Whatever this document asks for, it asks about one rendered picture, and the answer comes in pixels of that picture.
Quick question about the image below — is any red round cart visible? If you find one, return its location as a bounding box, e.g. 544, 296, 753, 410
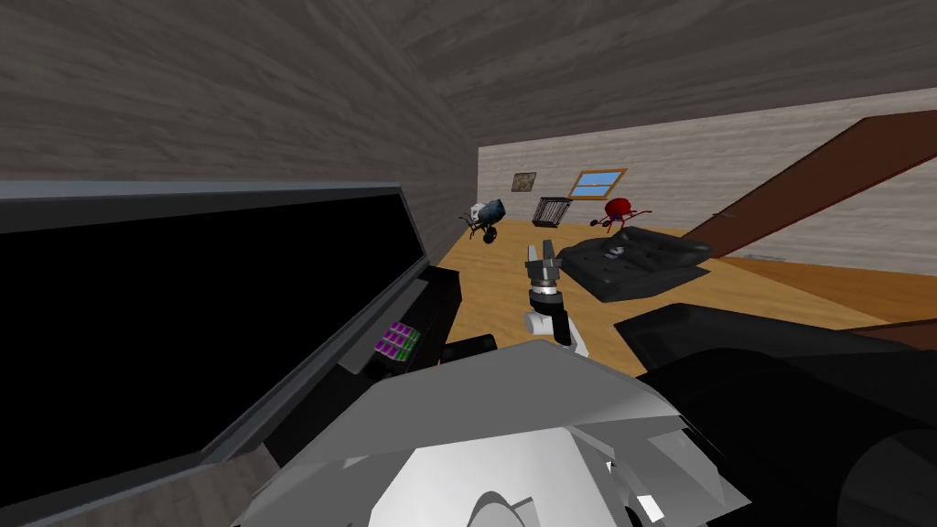
589, 195, 654, 235

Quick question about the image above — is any black television stand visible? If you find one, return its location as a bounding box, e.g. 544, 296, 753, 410
262, 265, 464, 469

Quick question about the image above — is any black wire crate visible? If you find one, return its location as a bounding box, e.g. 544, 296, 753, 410
531, 195, 575, 231

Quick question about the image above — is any purple and green cube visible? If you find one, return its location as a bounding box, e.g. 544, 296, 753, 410
373, 319, 423, 364

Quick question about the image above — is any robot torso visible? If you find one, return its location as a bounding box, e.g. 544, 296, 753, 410
232, 332, 757, 527

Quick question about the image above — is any black tufted sofa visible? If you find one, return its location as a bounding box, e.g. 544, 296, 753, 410
555, 224, 716, 305

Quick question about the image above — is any black television with grey frame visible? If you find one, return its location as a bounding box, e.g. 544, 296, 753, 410
0, 180, 431, 515

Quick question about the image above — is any black low table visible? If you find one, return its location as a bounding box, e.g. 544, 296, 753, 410
613, 302, 937, 378

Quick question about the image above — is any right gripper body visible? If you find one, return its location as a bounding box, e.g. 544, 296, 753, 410
527, 258, 565, 293

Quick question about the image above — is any brown door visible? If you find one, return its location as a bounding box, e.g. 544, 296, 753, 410
679, 109, 937, 259

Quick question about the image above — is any blue grey cart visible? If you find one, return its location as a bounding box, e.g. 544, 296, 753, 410
458, 197, 509, 246

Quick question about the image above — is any orange framed window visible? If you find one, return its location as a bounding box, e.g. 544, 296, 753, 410
568, 167, 630, 202

